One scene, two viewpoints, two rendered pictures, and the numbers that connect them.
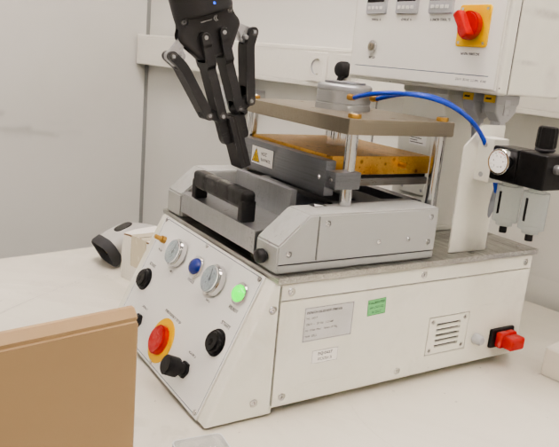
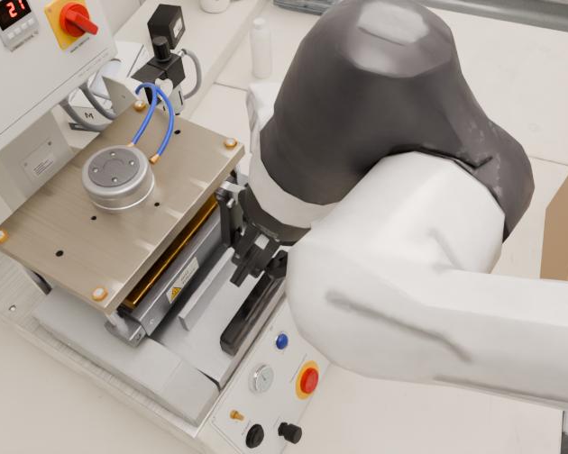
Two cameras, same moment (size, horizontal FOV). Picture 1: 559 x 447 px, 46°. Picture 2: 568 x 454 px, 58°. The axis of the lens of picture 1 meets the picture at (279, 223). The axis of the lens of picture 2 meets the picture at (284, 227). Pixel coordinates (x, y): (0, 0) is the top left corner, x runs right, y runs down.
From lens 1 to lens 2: 1.12 m
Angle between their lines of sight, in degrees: 93
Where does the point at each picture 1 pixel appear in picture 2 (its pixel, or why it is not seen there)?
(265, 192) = (224, 271)
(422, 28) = (6, 68)
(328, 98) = (151, 183)
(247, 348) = not seen: hidden behind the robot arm
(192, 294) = (295, 343)
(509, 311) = not seen: hidden behind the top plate
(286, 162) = (211, 241)
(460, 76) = (83, 70)
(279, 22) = not seen: outside the picture
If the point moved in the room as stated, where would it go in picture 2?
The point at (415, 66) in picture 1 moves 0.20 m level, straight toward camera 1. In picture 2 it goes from (25, 108) to (191, 73)
